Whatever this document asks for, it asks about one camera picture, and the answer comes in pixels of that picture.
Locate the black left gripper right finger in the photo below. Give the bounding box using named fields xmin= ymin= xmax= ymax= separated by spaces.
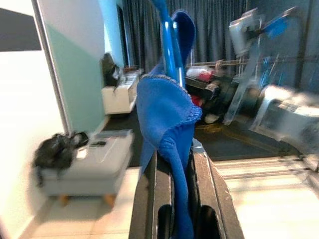
xmin=190 ymin=145 xmax=246 ymax=239

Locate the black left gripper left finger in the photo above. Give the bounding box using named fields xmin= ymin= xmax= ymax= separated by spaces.
xmin=128 ymin=149 xmax=175 ymax=239

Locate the blue garment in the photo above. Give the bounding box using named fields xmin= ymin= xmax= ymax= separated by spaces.
xmin=136 ymin=9 xmax=203 ymax=239

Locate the blue plastic hanger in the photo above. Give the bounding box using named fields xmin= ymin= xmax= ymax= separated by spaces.
xmin=151 ymin=0 xmax=186 ymax=87

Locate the dark carpet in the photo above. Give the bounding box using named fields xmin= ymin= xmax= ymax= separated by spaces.
xmin=102 ymin=107 xmax=300 ymax=167

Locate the grey ottoman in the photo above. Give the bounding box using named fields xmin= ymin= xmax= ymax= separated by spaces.
xmin=41 ymin=129 xmax=135 ymax=207

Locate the white cabinet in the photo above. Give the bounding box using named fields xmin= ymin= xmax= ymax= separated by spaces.
xmin=101 ymin=72 xmax=145 ymax=115

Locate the black bag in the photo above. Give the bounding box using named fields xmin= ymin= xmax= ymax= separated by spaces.
xmin=32 ymin=131 xmax=89 ymax=187

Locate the red cloth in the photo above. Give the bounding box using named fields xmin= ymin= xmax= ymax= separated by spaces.
xmin=185 ymin=66 xmax=217 ymax=108

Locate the black backpack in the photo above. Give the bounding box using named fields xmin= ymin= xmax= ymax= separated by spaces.
xmin=101 ymin=53 xmax=123 ymax=88

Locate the dark curtain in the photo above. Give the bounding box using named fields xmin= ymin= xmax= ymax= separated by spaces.
xmin=117 ymin=0 xmax=319 ymax=93

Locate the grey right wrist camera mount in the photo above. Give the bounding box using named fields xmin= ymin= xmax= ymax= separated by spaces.
xmin=228 ymin=8 xmax=266 ymax=57

